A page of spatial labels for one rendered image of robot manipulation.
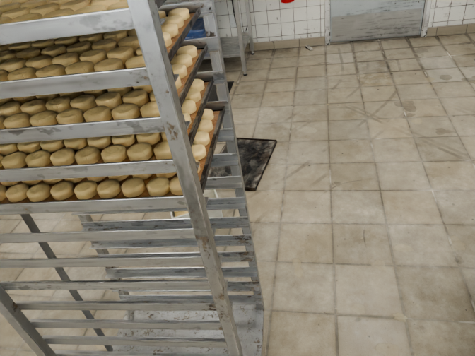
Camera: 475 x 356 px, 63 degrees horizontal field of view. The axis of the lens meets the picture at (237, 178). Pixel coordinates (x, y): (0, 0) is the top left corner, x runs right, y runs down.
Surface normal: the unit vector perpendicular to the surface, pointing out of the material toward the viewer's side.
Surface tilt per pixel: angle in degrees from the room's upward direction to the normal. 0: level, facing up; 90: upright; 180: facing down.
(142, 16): 90
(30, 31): 90
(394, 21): 90
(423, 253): 0
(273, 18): 90
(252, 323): 0
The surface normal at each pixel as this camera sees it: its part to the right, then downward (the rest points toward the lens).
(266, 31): -0.16, 0.61
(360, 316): -0.14, -0.79
